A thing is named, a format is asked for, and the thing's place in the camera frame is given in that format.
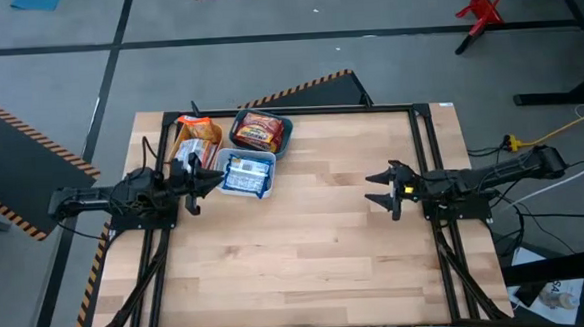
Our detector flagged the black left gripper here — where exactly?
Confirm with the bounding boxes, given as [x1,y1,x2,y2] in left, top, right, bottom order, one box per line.
[170,155,227,217]

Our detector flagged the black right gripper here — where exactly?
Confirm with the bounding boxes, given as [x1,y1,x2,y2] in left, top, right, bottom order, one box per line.
[363,159,421,224]

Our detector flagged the orange ramen pack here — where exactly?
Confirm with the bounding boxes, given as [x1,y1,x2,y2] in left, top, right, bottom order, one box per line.
[173,136,219,174]
[176,113,222,146]

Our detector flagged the blue ramen pack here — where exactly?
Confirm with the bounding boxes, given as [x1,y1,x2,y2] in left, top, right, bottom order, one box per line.
[219,152,275,202]

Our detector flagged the red roast beef ramen pack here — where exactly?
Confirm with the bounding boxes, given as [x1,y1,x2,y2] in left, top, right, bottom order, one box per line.
[241,110,285,132]
[233,122,281,155]

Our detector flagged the yellow plastic bin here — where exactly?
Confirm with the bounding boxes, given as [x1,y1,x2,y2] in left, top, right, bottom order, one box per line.
[164,114,226,177]

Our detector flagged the white plastic bin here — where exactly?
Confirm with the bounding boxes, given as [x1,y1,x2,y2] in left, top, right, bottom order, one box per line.
[212,144,279,203]

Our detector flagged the grey-blue plastic bin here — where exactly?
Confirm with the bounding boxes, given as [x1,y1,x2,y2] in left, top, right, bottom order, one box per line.
[227,106,296,164]

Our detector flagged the red metal stand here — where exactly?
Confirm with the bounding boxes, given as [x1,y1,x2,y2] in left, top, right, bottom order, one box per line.
[452,0,525,56]

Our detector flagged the clear plastic bottle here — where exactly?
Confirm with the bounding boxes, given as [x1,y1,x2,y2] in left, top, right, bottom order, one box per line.
[538,288,580,313]

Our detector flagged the white paper sheet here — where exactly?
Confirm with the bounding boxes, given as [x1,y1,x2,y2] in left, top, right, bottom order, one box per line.
[505,242,584,327]

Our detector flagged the blue floor mat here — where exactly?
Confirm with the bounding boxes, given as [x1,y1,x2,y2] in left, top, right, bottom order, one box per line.
[10,0,64,13]

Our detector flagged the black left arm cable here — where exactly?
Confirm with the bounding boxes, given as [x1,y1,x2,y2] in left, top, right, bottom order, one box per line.
[139,134,161,175]

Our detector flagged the black aluminium table frame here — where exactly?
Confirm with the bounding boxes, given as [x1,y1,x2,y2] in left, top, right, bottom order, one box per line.
[101,91,515,327]

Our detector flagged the yellow extension cable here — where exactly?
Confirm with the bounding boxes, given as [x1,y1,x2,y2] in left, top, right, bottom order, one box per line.
[501,105,584,152]

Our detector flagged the white floor cable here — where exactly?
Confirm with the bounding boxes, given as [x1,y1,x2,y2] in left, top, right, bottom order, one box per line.
[496,155,584,210]

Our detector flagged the black floor cable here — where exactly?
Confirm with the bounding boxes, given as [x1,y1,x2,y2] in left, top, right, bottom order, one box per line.
[494,207,584,259]

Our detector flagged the black desk leg frame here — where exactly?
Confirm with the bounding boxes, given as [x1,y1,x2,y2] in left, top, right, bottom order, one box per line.
[466,0,584,110]

